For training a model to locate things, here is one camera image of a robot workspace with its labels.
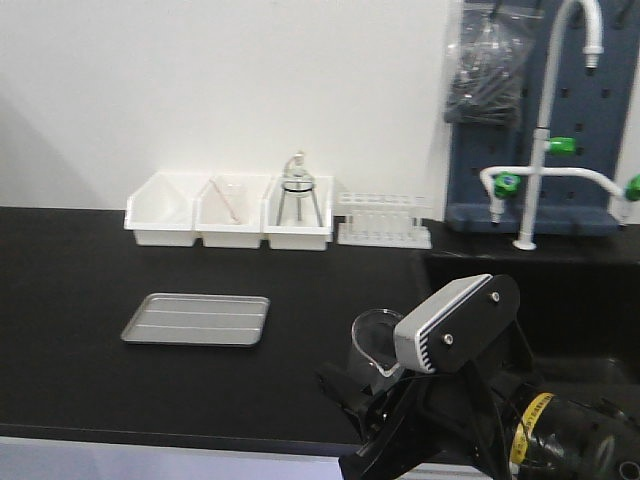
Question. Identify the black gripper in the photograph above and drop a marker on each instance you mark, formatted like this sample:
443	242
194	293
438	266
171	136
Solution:
422	416

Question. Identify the clear glass beaker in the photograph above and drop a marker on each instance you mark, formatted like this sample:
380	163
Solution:
372	360

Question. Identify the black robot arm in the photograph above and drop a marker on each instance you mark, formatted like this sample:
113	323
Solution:
557	437

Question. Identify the silver metal tray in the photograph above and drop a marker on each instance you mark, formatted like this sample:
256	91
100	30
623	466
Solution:
198	319

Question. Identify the white bin right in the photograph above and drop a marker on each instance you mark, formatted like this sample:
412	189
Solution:
304	235

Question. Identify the white bin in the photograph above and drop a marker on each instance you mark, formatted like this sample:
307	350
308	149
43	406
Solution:
246	193
304	235
162	211

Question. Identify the clear test tube rack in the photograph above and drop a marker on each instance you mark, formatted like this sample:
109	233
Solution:
383	220

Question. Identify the metal tripod stand with flask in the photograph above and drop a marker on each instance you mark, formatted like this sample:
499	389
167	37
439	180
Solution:
296	181

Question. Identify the pink stirring rod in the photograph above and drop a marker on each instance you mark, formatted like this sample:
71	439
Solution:
232	214

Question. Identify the white bin middle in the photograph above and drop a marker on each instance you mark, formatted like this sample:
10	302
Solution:
246	193

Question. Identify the black lab sink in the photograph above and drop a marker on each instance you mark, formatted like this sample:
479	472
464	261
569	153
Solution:
581	318

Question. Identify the white lab faucet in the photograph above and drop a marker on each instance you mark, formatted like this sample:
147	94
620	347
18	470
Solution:
499	181

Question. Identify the white bin left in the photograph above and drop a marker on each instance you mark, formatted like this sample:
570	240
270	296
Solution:
162	211

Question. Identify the blue-grey pegboard drying rack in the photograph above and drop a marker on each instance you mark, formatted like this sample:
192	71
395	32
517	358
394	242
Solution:
592	109

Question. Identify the clear plastic bag of pegs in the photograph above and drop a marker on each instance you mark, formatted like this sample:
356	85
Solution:
489	59

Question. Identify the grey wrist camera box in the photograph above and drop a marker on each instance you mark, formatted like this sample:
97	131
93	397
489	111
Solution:
456	323

